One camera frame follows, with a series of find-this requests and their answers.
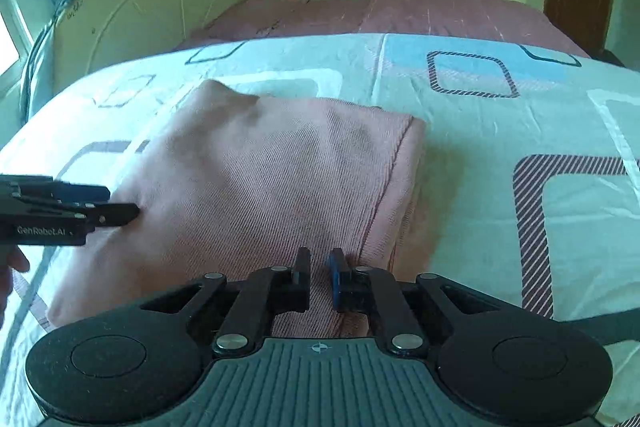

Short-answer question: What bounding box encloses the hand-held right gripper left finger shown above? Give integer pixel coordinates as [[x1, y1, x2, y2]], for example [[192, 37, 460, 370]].
[[140, 247, 314, 356]]

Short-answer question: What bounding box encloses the cream round headboard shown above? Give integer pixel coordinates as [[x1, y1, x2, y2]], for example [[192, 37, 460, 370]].
[[52, 0, 272, 96]]

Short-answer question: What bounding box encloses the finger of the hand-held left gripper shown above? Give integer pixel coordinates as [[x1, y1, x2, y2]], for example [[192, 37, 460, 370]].
[[10, 181, 111, 206], [75, 203, 141, 229]]

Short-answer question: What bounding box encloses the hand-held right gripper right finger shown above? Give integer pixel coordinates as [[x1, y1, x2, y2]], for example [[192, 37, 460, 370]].
[[324, 248, 502, 356]]

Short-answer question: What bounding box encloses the pink knit shirt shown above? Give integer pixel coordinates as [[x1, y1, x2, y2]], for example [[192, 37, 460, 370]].
[[47, 79, 429, 341]]

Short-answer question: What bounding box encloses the person's left hand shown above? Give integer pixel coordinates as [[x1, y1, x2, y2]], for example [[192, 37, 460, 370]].
[[0, 247, 32, 314]]

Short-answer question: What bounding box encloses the patterned light bed sheet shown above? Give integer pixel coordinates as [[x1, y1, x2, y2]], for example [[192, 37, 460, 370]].
[[0, 32, 640, 427]]

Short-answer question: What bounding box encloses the pink checked bedspread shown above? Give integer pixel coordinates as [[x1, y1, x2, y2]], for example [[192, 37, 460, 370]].
[[172, 0, 594, 58]]

